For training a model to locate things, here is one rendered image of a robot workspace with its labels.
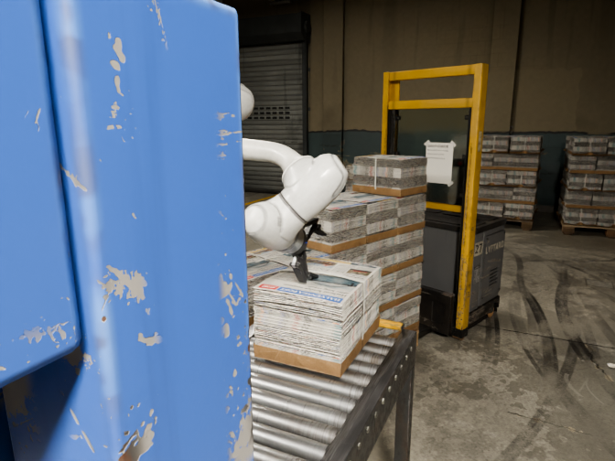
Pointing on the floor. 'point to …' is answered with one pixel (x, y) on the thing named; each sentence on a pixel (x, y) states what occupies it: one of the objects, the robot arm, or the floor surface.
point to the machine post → (145, 240)
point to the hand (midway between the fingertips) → (317, 254)
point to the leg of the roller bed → (404, 420)
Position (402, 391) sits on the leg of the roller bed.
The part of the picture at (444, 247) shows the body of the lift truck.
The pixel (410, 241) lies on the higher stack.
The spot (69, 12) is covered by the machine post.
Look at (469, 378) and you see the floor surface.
